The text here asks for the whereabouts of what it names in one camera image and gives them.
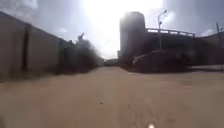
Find dark bushes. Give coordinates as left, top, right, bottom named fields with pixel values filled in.
left=59, top=32, right=105, bottom=73

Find sandy dirt road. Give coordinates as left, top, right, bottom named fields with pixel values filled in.
left=0, top=65, right=224, bottom=128

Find tall building with round tower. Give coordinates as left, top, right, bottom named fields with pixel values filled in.
left=117, top=11, right=224, bottom=68

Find dark parked car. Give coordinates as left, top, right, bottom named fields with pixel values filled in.
left=130, top=49, right=192, bottom=74

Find street lamp pole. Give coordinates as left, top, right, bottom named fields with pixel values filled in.
left=157, top=9, right=168, bottom=52

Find long grey wall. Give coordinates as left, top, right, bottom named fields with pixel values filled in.
left=0, top=10, right=66, bottom=82

